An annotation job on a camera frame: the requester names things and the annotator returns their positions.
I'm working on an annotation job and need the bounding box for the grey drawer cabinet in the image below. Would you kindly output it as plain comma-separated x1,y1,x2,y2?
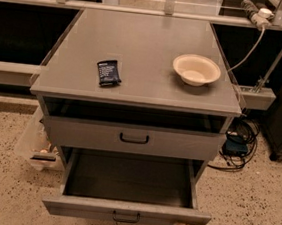
21,2,252,183

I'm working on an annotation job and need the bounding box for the grey upper drawer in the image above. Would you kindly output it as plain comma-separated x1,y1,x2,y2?
43,116,226,161

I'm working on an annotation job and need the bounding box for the grey open middle drawer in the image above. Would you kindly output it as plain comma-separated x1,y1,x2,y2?
42,148,211,225

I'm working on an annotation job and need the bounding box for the dark blue snack packet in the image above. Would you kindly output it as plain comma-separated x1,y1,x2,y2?
97,60,121,86

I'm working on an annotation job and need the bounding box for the dark blue device box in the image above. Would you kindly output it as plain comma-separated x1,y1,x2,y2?
222,135,249,157

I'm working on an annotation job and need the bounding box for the clear plastic storage bin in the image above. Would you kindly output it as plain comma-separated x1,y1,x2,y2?
14,107,64,171

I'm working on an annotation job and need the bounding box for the grey power strip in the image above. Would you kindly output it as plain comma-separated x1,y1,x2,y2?
241,0,273,30

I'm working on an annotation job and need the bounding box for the black cable bundle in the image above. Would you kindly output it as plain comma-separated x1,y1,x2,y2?
206,114,262,175

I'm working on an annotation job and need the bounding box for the grey metal rail frame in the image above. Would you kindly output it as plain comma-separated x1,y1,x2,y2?
0,0,282,114

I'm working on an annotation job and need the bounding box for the white power cable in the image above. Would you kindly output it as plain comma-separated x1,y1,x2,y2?
227,21,268,77

